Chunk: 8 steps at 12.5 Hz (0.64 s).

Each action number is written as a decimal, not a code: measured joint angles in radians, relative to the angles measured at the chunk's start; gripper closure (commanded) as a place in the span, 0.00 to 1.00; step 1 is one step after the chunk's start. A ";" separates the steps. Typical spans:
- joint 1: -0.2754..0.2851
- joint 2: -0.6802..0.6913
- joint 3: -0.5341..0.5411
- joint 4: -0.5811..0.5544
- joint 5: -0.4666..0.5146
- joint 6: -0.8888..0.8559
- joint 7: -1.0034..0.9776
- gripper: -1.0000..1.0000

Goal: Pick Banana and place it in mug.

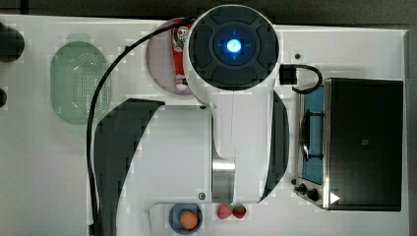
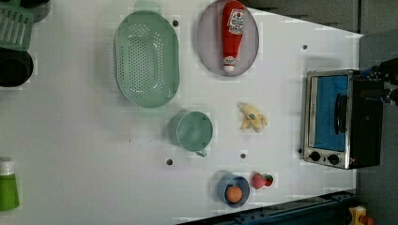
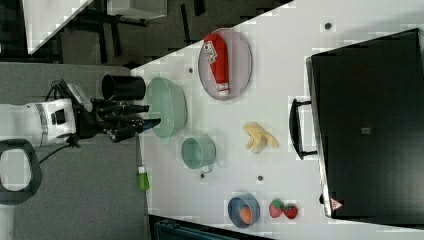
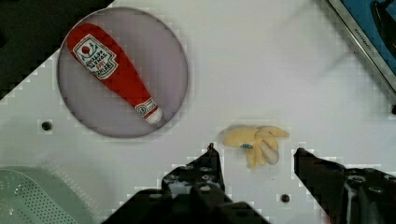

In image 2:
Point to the green mug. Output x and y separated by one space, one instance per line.
192 131

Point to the small black cylinder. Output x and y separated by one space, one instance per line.
40 8

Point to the blue bowl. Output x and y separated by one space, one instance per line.
228 180

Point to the yellow plush banana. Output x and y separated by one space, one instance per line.
252 118

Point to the red plush ketchup bottle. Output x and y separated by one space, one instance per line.
233 14

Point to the grey round plate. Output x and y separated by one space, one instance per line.
209 40

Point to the yellow toy object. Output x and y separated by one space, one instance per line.
359 216

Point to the large black cylinder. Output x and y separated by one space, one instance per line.
15 67

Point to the silver black toaster oven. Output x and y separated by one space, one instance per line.
342 120

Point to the orange ball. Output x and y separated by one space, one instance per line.
234 194

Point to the green bottle white cap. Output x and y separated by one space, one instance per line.
9 197

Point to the dark red plush strawberry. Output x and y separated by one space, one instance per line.
269 180

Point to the green perforated colander basket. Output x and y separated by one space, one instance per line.
146 59

